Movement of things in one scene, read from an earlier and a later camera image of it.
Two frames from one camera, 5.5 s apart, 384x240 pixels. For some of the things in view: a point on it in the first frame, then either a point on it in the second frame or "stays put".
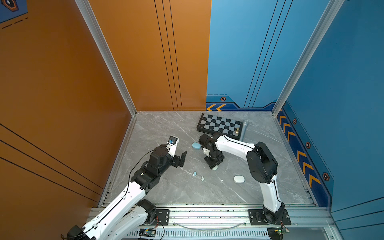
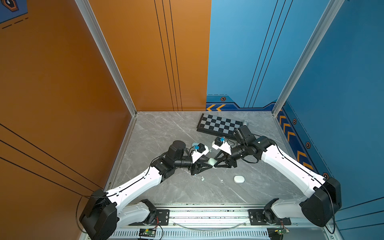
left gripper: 176,159 to 197,166
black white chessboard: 211,123 stays put
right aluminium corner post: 334,6 stays put
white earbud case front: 239,179 stays put
